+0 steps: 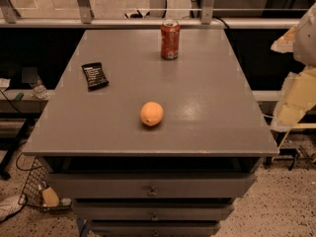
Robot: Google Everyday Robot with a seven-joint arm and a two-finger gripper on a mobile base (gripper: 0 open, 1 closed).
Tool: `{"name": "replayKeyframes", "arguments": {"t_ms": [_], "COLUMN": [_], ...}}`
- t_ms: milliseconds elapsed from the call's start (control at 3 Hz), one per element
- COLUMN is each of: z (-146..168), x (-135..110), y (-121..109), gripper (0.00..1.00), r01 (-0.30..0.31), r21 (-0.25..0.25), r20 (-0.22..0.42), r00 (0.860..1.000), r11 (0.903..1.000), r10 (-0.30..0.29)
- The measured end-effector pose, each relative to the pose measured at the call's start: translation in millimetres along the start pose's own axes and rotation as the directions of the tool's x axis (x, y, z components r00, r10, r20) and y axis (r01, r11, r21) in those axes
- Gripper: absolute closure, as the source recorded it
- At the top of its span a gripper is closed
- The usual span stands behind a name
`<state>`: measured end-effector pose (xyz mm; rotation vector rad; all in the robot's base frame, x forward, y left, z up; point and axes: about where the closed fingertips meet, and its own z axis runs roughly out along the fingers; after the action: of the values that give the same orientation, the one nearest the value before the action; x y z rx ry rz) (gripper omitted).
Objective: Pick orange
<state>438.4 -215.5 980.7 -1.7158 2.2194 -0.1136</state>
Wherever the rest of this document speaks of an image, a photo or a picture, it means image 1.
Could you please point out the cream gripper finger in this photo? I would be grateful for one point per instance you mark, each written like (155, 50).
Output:
(297, 97)
(284, 44)

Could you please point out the orange fruit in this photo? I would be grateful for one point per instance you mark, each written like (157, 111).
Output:
(151, 113)

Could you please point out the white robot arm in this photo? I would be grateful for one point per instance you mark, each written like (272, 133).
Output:
(304, 45)

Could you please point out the yellow metal stand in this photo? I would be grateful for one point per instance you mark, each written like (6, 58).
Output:
(295, 146)

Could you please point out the red soda can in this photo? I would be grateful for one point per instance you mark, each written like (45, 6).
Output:
(170, 37)

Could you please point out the grey drawer cabinet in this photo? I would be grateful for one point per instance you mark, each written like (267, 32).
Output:
(149, 147)

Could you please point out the black snack bar wrapper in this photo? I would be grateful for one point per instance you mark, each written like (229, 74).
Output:
(95, 76)

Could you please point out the clear plastic bottle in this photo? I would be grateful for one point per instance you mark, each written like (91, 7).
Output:
(40, 91)

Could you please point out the yellow bottle in basket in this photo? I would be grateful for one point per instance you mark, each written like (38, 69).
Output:
(50, 198)

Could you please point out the white cloth on floor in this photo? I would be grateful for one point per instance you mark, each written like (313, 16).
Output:
(11, 205)

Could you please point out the metal railing frame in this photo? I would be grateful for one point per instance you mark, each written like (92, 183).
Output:
(104, 14)

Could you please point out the wire mesh basket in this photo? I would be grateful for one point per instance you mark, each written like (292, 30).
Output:
(35, 184)

